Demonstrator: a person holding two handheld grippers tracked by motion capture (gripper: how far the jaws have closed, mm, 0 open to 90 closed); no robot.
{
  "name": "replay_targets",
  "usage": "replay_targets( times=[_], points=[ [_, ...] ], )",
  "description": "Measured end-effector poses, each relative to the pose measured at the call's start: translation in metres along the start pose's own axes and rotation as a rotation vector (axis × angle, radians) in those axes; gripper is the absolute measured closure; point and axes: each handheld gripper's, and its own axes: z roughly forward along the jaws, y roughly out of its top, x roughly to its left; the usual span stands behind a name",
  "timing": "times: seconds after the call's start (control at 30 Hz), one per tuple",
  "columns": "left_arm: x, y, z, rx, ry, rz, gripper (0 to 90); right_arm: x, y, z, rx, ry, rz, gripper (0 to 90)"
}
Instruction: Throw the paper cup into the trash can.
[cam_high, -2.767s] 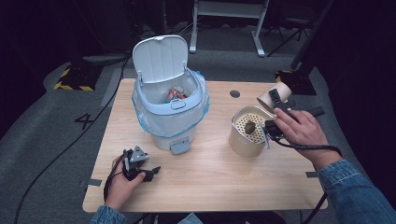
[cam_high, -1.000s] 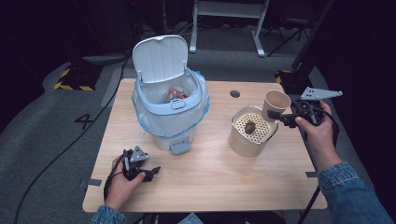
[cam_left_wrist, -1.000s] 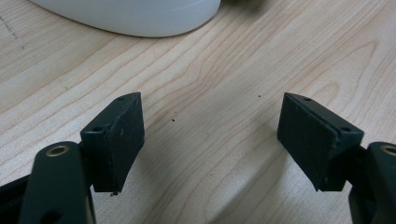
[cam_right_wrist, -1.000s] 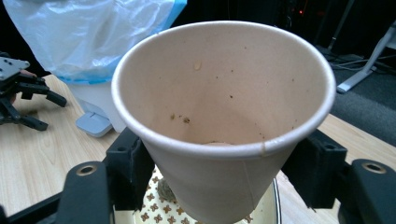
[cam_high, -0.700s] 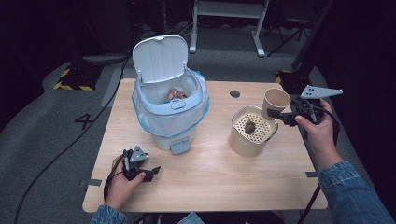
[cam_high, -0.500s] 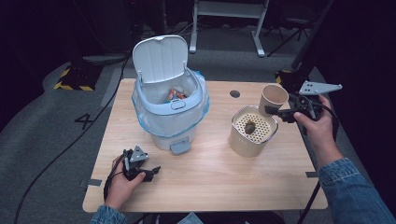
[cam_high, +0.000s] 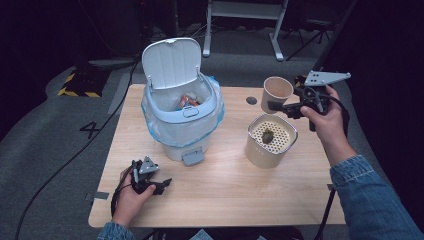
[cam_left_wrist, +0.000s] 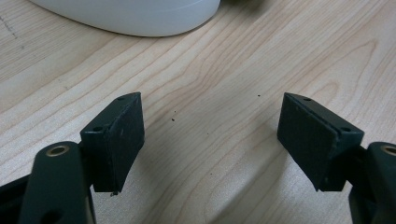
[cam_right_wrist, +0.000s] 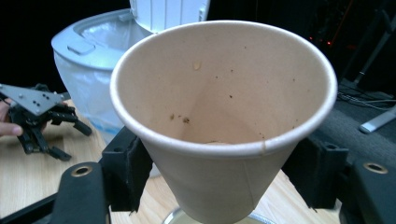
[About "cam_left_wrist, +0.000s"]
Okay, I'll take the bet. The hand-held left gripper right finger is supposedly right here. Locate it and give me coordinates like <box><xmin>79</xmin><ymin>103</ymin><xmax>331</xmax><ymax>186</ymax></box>
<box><xmin>276</xmin><ymin>91</ymin><xmax>365</xmax><ymax>192</ymax></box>

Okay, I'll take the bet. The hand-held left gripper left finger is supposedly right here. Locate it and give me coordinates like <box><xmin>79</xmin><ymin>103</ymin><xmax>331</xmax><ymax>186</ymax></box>
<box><xmin>79</xmin><ymin>91</ymin><xmax>146</xmax><ymax>196</ymax></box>

